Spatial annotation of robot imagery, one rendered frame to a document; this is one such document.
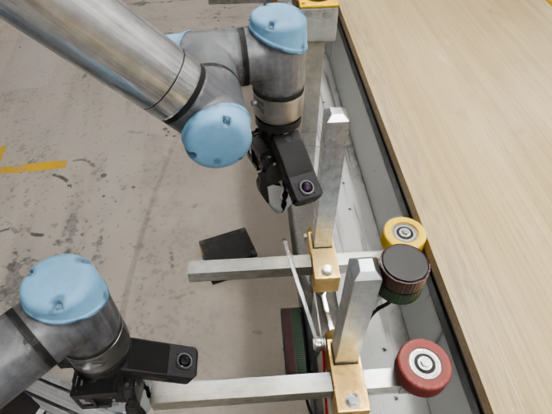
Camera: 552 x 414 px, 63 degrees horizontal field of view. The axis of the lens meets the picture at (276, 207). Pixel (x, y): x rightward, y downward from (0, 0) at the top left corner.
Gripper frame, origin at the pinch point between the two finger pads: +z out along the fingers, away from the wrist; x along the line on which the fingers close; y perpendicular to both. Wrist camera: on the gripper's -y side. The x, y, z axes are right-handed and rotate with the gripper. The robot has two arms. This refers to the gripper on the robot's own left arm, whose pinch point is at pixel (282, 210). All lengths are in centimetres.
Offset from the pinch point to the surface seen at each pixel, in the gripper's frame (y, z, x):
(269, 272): -3.1, 12.9, 4.2
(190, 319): 41, 95, 17
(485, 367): -37.3, 5.1, -15.6
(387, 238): -10.9, 4.6, -16.3
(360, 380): -30.2, 8.1, 1.3
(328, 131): -3.1, -18.3, -5.9
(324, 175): -3.1, -9.0, -6.0
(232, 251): 56, 83, -6
